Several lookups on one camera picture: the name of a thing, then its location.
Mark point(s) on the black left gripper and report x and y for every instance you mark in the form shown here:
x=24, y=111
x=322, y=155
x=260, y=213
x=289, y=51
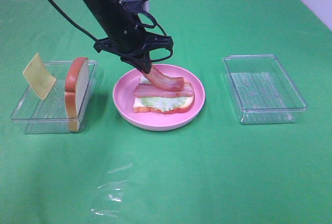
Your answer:
x=137, y=45

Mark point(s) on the bacon strip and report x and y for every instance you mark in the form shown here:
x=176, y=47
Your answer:
x=148, y=90
x=164, y=82

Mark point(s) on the bread slice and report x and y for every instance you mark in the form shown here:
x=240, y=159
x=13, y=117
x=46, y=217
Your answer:
x=138, y=104
x=75, y=87

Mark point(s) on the green lettuce leaf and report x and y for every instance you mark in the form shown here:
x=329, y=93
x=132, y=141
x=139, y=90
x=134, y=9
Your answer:
x=163, y=103

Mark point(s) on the yellow cheese slice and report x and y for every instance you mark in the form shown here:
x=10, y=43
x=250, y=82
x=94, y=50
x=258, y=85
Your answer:
x=38, y=77

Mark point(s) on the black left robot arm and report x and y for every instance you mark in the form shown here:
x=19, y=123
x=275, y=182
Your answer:
x=126, y=24

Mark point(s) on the pink plate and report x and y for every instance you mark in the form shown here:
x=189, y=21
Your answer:
x=123, y=99

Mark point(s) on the upright bread slice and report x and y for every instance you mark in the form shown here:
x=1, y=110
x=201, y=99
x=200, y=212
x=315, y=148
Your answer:
x=75, y=87

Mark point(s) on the clear left plastic container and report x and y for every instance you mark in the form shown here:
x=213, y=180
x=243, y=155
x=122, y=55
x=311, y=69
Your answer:
x=38, y=116

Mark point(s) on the clear plastic container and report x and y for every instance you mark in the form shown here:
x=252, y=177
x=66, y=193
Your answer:
x=261, y=90
x=38, y=116

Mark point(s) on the clear right plastic container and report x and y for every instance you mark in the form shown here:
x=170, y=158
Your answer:
x=261, y=90

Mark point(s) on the green tablecloth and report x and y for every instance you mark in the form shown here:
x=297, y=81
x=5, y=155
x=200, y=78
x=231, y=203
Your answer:
x=212, y=170

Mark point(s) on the clear plastic wrap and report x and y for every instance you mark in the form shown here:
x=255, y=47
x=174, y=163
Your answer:
x=108, y=196

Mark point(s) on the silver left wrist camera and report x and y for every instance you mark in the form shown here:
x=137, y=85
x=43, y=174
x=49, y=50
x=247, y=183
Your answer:
x=136, y=6

